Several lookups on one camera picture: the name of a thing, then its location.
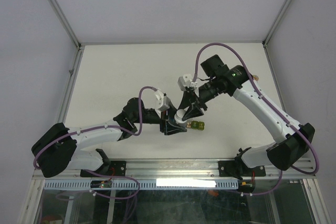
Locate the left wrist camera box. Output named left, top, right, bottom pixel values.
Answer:
left=154, top=89, right=171, bottom=116

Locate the aluminium mounting rail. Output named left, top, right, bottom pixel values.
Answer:
left=32, top=158, right=316, bottom=180

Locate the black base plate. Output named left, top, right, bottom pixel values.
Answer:
left=218, top=160, right=266, bottom=180
left=93, top=160, right=127, bottom=176

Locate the white slotted cable duct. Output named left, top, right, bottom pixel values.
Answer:
left=44, top=178, right=238, bottom=191

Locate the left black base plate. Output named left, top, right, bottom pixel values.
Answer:
left=93, top=160, right=127, bottom=176

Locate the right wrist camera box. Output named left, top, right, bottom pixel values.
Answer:
left=177, top=74, right=198, bottom=91

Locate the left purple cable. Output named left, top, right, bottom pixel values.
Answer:
left=34, top=86, right=158, bottom=201

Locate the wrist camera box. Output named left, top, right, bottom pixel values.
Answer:
left=154, top=89, right=171, bottom=116
left=177, top=74, right=198, bottom=91

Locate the multicolour weekly pill organizer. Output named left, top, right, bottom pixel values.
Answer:
left=185, top=120, right=205, bottom=131

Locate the white blue pill bottle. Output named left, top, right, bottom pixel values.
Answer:
left=174, top=109, right=187, bottom=124

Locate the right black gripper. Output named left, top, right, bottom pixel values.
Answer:
left=178, top=78, right=222, bottom=121

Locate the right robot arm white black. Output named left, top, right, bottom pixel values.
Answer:
left=174, top=55, right=315, bottom=178

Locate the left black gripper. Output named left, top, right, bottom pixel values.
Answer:
left=132, top=101, right=187, bottom=134

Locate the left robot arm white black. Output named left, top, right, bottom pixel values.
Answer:
left=31, top=97, right=187, bottom=178

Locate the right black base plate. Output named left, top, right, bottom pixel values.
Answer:
left=218, top=160, right=266, bottom=180

